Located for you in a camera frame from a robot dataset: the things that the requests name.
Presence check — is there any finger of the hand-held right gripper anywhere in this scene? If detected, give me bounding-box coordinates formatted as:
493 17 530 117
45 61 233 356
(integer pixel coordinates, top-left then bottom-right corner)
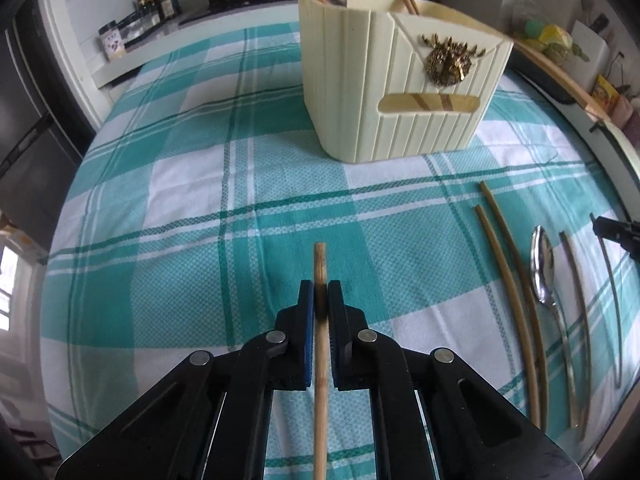
589 214 640 262

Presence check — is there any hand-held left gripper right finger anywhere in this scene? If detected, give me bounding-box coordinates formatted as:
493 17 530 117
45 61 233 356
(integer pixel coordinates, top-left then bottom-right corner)
326 280 584 480

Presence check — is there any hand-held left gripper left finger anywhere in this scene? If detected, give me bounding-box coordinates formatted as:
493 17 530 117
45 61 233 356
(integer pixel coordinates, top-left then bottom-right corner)
55 280 316 480

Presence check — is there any cream ribbed utensil holder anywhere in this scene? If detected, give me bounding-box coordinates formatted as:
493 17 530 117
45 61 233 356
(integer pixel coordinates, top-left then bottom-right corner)
297 0 515 164

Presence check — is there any yellow packet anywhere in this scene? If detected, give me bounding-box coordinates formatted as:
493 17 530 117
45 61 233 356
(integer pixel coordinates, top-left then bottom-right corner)
592 75 622 109

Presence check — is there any black tray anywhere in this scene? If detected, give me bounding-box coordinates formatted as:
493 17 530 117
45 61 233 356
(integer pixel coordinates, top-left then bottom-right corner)
502 47 601 121

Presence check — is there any teal white checked tablecloth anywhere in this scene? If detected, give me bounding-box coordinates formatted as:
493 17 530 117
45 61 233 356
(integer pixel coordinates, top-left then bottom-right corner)
40 2 640 480

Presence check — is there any wooden cutting board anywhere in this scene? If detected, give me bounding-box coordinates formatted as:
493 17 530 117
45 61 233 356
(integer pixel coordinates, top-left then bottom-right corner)
511 35 614 124

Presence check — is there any white knife block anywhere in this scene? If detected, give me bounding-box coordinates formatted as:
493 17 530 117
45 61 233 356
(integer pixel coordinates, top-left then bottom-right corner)
570 12 614 82

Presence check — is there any clear plastic bag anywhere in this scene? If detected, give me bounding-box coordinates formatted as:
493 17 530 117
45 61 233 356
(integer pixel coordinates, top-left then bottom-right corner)
510 0 584 69

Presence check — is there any cardboard box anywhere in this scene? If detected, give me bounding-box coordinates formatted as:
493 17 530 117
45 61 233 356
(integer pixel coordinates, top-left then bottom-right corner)
0 212 48 264

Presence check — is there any white label spice jar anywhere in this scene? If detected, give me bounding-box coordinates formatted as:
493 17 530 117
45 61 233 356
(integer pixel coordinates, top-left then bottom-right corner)
97 21 127 61

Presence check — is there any clear spice jar set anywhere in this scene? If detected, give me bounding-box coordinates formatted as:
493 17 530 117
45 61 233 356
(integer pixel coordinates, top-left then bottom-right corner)
119 9 152 49

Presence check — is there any grey refrigerator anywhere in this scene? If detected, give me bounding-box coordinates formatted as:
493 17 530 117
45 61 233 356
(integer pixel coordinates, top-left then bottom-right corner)
0 7 88 246

